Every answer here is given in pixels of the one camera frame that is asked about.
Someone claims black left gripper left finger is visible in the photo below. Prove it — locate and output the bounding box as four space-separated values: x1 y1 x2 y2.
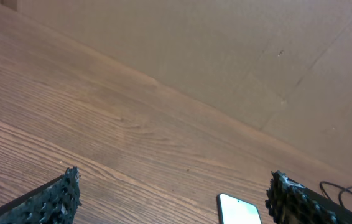
0 166 81 224

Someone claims brown cardboard backdrop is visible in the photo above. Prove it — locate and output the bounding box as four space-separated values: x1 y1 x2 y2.
4 0 352 174

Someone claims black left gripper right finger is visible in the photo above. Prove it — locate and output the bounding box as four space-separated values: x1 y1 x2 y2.
265 171 352 224

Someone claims blue Galaxy smartphone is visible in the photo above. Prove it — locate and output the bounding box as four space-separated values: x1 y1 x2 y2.
216 193 262 224

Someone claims black USB charging cable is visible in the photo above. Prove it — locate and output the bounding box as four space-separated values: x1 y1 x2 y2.
318 181 352 214

